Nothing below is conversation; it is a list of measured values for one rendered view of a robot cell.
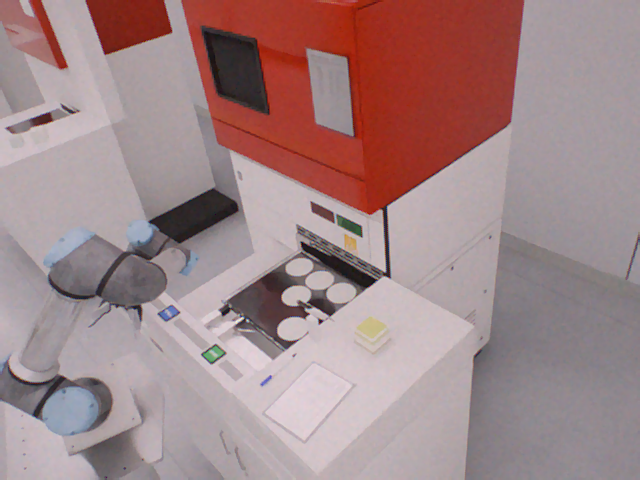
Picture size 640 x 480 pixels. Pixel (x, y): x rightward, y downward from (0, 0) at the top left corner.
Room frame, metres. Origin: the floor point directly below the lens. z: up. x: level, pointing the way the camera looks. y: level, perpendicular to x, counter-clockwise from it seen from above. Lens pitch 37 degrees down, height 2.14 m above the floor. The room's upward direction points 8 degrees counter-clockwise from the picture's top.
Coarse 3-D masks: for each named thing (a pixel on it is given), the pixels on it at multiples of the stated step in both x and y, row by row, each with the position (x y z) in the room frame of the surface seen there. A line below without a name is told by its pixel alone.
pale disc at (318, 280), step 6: (312, 276) 1.47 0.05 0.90; (318, 276) 1.46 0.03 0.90; (324, 276) 1.46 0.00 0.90; (330, 276) 1.45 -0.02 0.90; (306, 282) 1.44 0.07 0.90; (312, 282) 1.43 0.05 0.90; (318, 282) 1.43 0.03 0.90; (324, 282) 1.42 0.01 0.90; (330, 282) 1.42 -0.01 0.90; (312, 288) 1.40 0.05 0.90; (318, 288) 1.40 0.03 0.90; (324, 288) 1.39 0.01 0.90
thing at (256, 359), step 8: (224, 320) 1.33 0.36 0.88; (232, 336) 1.25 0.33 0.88; (240, 336) 1.25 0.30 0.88; (232, 344) 1.22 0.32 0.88; (240, 344) 1.21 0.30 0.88; (248, 344) 1.21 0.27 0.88; (240, 352) 1.18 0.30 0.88; (248, 352) 1.17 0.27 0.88; (256, 352) 1.17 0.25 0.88; (248, 360) 1.14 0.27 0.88; (256, 360) 1.13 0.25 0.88; (264, 360) 1.13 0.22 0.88; (256, 368) 1.10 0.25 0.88
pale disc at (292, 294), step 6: (288, 288) 1.42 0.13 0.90; (294, 288) 1.42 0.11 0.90; (300, 288) 1.41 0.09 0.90; (306, 288) 1.41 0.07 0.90; (288, 294) 1.39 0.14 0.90; (294, 294) 1.39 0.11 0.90; (300, 294) 1.38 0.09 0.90; (306, 294) 1.38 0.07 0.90; (288, 300) 1.36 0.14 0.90; (294, 300) 1.36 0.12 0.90; (306, 300) 1.35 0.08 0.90
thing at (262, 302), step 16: (304, 256) 1.59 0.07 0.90; (272, 272) 1.52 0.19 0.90; (256, 288) 1.45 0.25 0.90; (272, 288) 1.43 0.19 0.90; (240, 304) 1.38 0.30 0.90; (256, 304) 1.36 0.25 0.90; (272, 304) 1.35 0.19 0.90; (320, 304) 1.32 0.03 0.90; (336, 304) 1.31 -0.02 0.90; (256, 320) 1.29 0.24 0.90; (272, 320) 1.28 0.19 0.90; (320, 320) 1.24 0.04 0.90; (272, 336) 1.21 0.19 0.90
